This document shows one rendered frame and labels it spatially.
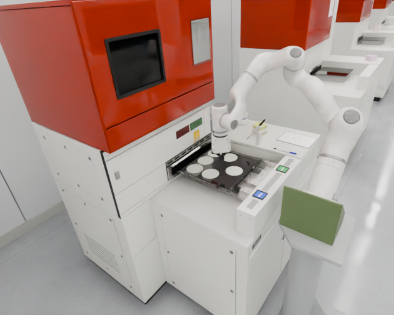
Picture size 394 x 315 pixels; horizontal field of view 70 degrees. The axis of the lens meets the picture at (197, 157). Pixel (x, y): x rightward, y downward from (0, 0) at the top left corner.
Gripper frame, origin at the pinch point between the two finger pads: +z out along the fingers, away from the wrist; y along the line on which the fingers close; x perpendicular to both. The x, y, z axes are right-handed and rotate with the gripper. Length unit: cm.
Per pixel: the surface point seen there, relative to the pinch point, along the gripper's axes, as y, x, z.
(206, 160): -7.4, 15.2, 9.6
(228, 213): -0.4, -25.2, 17.8
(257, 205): 10.9, -37.5, 3.9
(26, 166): -161, 83, 38
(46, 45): -71, -8, -67
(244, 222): 4.6, -40.7, 10.0
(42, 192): -160, 86, 69
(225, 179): 1.1, -5.9, 9.8
